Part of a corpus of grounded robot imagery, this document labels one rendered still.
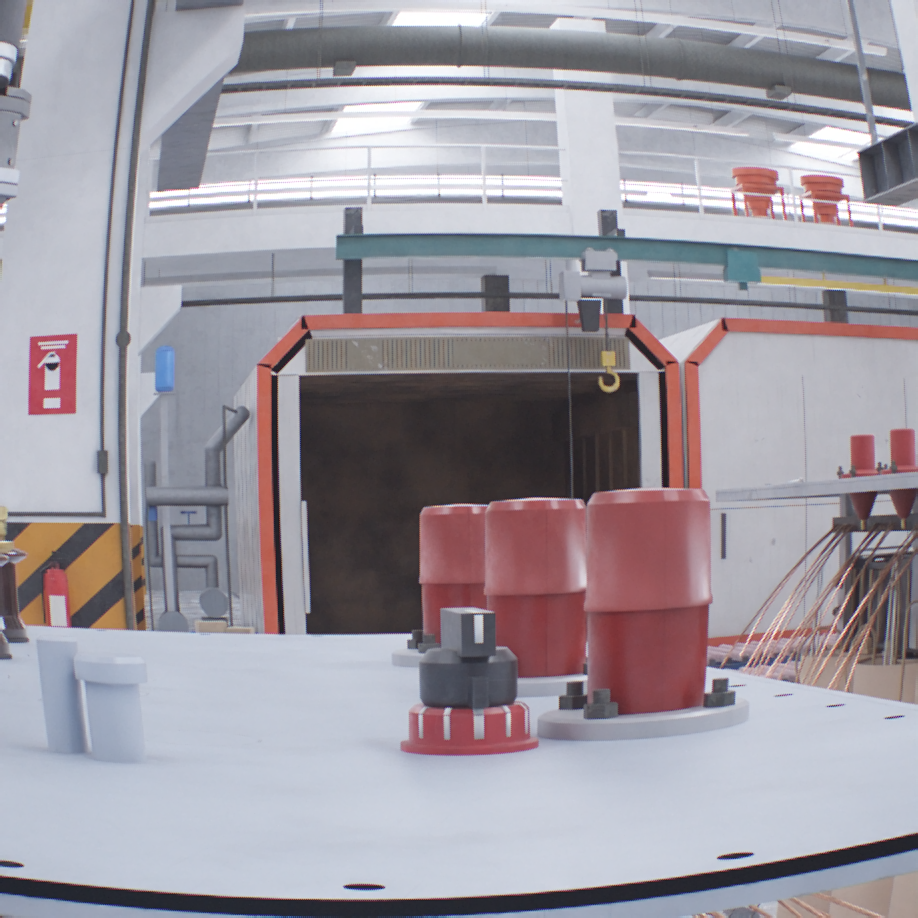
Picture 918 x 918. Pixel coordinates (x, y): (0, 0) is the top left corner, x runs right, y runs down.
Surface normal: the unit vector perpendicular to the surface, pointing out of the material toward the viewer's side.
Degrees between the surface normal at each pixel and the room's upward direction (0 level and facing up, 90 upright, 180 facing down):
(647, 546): 89
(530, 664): 90
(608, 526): 89
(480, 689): 90
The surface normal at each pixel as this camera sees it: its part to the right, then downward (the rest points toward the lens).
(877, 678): -0.86, 0.00
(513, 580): -0.47, -0.04
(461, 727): -0.16, -0.06
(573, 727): -0.71, -0.01
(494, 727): 0.41, -0.07
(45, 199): 0.14, -0.04
